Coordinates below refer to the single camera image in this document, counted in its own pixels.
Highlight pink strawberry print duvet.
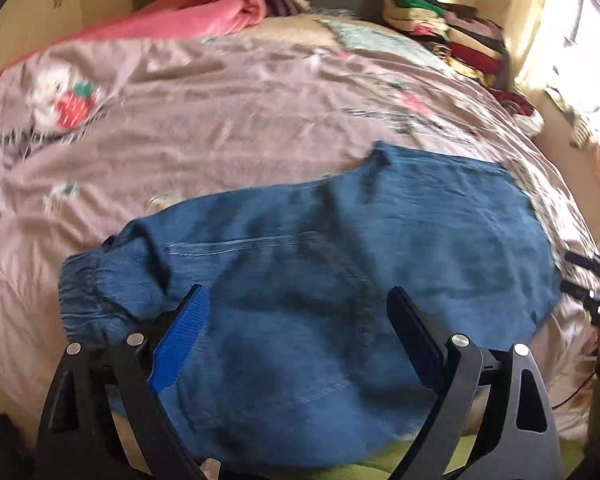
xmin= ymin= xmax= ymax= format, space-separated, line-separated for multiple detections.
xmin=0 ymin=12 xmax=600 ymax=441

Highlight pile of folded clothes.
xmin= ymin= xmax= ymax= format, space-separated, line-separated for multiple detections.
xmin=382 ymin=0 xmax=512 ymax=88

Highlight pink blanket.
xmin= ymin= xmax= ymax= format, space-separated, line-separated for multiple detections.
xmin=0 ymin=0 xmax=268 ymax=111

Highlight cream curtain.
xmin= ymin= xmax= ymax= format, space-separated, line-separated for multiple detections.
xmin=507 ymin=0 xmax=600 ymax=111

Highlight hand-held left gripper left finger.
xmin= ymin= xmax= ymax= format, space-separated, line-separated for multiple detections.
xmin=35 ymin=284 xmax=217 ymax=480

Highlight heap of white red clothes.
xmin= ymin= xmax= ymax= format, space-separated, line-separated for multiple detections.
xmin=492 ymin=87 xmax=545 ymax=137

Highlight white wardrobe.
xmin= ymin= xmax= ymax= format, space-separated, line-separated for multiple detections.
xmin=0 ymin=0 xmax=133 ymax=56

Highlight blue denim pants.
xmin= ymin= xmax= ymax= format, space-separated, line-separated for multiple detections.
xmin=57 ymin=141 xmax=566 ymax=476

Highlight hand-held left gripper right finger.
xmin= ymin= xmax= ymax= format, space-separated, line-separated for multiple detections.
xmin=387 ymin=286 xmax=565 ymax=480

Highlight floral cloth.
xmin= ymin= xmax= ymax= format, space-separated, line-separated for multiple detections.
xmin=544 ymin=86 xmax=600 ymax=181

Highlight lime green cloth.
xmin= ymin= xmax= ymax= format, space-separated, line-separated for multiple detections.
xmin=200 ymin=432 xmax=588 ymax=480

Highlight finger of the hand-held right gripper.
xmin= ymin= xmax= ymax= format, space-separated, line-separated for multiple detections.
xmin=564 ymin=251 xmax=600 ymax=288
xmin=560 ymin=281 xmax=600 ymax=312

